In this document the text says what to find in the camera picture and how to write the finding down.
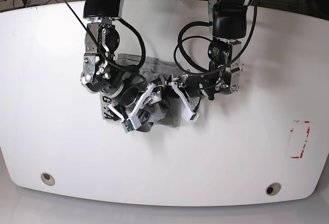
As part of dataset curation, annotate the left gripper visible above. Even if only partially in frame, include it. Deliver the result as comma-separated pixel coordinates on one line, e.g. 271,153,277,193
166,74,210,113

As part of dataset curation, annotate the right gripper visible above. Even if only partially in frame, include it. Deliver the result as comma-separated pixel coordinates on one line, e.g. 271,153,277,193
80,72,170,126

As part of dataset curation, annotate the grey T-shirt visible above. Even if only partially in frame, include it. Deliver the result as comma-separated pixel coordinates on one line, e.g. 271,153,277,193
100,57,184,133

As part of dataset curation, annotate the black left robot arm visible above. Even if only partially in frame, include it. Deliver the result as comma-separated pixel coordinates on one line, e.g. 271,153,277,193
166,0,257,120

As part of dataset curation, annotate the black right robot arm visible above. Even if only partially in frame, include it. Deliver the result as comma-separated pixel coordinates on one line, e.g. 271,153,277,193
81,0,178,132

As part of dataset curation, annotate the red tape marking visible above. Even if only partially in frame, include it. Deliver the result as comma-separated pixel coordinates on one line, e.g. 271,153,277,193
288,120,311,159

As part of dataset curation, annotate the right table grommet hole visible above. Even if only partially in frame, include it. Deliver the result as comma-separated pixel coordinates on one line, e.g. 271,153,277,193
265,182,281,196

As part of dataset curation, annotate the table grommet hole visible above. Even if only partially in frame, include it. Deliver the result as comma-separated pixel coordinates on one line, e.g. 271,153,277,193
265,182,281,196
41,173,55,186

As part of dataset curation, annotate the left table grommet hole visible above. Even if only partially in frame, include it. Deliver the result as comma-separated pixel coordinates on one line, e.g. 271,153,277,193
41,173,55,186

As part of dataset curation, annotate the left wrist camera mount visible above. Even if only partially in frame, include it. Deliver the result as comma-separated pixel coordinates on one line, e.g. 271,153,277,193
181,108,199,122

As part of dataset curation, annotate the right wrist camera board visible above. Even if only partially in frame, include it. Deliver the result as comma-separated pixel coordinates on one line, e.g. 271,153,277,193
120,120,136,133

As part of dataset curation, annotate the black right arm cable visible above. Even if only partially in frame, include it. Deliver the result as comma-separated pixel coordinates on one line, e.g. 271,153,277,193
46,0,147,76

